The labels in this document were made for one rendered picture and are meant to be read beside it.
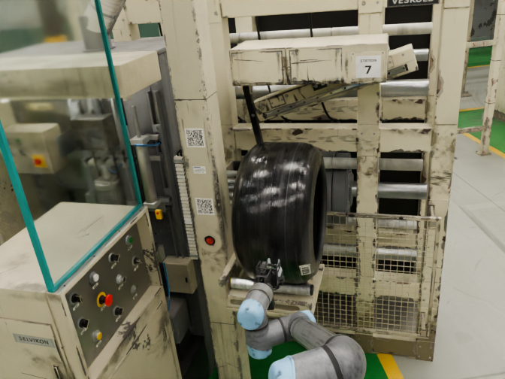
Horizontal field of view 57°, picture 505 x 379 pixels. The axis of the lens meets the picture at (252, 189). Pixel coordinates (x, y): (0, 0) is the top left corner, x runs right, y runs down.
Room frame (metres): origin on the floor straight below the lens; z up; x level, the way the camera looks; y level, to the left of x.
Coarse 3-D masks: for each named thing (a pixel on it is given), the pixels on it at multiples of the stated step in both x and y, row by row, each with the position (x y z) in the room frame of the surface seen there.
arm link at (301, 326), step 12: (300, 312) 1.15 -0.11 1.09; (288, 324) 1.10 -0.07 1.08; (300, 324) 1.05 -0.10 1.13; (312, 324) 1.02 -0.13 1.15; (288, 336) 1.08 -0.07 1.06; (300, 336) 1.01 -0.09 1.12; (312, 336) 0.95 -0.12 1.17; (324, 336) 0.91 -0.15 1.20; (336, 336) 0.87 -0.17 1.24; (348, 336) 0.88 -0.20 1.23; (312, 348) 0.93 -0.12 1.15; (336, 348) 0.79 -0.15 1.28; (348, 348) 0.79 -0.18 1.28; (360, 348) 0.82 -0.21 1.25; (348, 360) 0.76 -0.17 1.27; (360, 360) 0.77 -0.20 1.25; (348, 372) 0.74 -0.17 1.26; (360, 372) 0.75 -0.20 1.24
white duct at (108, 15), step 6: (102, 0) 2.08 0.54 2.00; (108, 0) 2.08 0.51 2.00; (114, 0) 2.09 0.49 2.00; (120, 0) 2.10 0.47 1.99; (102, 6) 2.08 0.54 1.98; (108, 6) 2.09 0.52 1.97; (114, 6) 2.10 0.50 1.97; (108, 12) 2.10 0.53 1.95; (114, 12) 2.12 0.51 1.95; (108, 18) 2.11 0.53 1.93; (108, 24) 2.12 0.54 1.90; (108, 30) 2.15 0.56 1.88
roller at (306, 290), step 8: (232, 280) 1.58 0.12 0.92; (240, 280) 1.57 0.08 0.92; (248, 280) 1.57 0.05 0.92; (240, 288) 1.57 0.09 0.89; (248, 288) 1.55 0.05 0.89; (280, 288) 1.51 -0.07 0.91; (288, 288) 1.51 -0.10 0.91; (296, 288) 1.50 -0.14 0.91; (304, 288) 1.49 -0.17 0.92; (312, 288) 1.49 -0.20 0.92
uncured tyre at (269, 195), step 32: (256, 160) 1.59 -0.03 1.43; (288, 160) 1.56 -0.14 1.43; (320, 160) 1.68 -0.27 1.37; (256, 192) 1.48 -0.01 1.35; (288, 192) 1.45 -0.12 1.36; (320, 192) 1.86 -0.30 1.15; (256, 224) 1.43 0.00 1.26; (288, 224) 1.39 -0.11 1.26; (320, 224) 1.77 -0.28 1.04; (256, 256) 1.42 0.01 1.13; (288, 256) 1.38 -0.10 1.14; (320, 256) 1.61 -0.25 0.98
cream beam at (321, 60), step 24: (240, 48) 1.92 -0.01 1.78; (264, 48) 1.86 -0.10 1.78; (288, 48) 1.83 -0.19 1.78; (312, 48) 1.81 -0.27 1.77; (336, 48) 1.78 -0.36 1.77; (360, 48) 1.75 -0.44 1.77; (384, 48) 1.73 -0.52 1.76; (240, 72) 1.89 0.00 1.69; (264, 72) 1.86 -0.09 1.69; (288, 72) 1.83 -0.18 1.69; (312, 72) 1.80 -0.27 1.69; (336, 72) 1.78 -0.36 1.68; (384, 72) 1.73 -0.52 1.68
